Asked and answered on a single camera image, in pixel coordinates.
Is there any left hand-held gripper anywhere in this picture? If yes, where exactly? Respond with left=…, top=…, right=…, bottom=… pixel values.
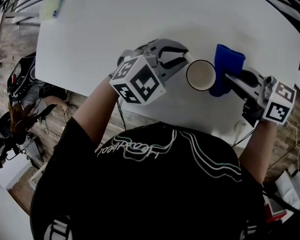
left=109, top=38, right=190, bottom=107

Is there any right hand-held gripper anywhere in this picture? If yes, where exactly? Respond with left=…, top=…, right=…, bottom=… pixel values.
left=223, top=67, right=297, bottom=128

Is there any blue cloth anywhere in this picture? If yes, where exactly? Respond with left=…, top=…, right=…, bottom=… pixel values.
left=209, top=43, right=246, bottom=98

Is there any white mug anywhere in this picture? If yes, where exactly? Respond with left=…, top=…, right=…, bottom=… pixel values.
left=185, top=53, right=217, bottom=92

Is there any person's right forearm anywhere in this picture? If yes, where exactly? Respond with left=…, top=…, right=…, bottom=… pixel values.
left=238, top=120, right=278, bottom=185

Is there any person's left forearm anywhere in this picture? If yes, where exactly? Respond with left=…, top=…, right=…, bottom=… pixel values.
left=71, top=75, right=121, bottom=146

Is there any white cardboard box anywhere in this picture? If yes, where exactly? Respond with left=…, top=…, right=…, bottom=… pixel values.
left=274, top=169, right=300, bottom=211

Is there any white tube with blue cap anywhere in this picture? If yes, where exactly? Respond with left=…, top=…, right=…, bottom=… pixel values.
left=52, top=0, right=66, bottom=19

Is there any person's black printed t-shirt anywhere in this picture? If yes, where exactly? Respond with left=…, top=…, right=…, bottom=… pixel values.
left=29, top=116, right=269, bottom=240

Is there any red box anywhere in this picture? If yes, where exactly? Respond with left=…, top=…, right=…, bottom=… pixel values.
left=264, top=200, right=288, bottom=225

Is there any white side table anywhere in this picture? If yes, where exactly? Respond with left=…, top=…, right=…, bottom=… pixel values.
left=0, top=168, right=32, bottom=240

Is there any black cable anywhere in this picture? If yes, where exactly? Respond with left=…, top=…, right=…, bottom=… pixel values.
left=115, top=99, right=127, bottom=132

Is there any thin white cable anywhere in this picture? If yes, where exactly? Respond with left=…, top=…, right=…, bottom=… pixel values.
left=286, top=120, right=300, bottom=171

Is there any black camera equipment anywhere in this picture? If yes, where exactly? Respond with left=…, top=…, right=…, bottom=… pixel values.
left=0, top=112, right=18, bottom=170

